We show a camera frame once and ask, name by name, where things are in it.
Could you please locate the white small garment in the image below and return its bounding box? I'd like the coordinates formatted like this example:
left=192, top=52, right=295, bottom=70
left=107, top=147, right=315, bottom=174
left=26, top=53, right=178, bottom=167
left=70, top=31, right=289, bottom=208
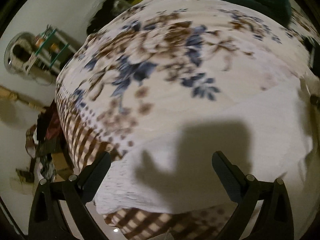
left=94, top=78, right=313, bottom=215

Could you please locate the clothes pile on floor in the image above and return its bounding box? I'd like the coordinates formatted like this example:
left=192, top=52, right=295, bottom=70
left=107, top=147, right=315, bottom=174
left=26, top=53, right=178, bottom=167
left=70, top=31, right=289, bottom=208
left=10, top=102, right=74, bottom=195

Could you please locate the floral and checked blanket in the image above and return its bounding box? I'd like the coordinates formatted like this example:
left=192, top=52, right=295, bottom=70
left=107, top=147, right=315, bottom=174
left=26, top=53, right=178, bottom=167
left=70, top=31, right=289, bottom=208
left=55, top=0, right=319, bottom=239

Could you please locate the green wire rack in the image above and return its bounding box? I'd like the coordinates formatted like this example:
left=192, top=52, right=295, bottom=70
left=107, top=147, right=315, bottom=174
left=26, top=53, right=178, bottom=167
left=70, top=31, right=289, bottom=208
left=23, top=25, right=76, bottom=75

